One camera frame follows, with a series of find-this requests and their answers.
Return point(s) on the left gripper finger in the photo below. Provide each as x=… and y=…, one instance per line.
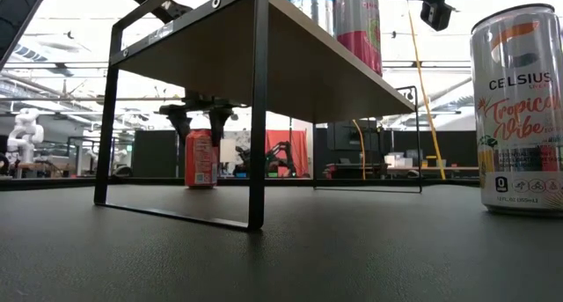
x=181, y=123
x=217, y=123

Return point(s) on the red soda can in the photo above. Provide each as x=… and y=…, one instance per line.
x=201, y=161

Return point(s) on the blue silver energy drink can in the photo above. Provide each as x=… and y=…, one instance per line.
x=319, y=5

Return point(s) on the silver can black top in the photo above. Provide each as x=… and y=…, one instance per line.
x=519, y=117

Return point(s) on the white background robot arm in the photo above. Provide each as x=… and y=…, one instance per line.
x=26, y=132

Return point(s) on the black background robot arm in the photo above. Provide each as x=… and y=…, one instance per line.
x=281, y=159

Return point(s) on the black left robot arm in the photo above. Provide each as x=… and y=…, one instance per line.
x=17, y=11

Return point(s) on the black stand pole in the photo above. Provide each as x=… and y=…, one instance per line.
x=223, y=121

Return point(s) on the white sign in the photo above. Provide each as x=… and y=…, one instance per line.
x=228, y=150

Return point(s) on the black partition panel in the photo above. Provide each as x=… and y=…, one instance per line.
x=457, y=148
x=154, y=152

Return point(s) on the wooden board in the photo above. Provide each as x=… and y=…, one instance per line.
x=272, y=51

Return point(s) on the black cabinet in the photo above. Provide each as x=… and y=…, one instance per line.
x=338, y=139

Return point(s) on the white boxes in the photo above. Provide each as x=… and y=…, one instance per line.
x=398, y=161

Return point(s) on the wooden workbench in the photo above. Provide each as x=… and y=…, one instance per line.
x=457, y=168

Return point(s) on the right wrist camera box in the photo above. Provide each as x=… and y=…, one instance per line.
x=436, y=16

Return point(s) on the black table frame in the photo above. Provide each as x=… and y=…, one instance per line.
x=66, y=183

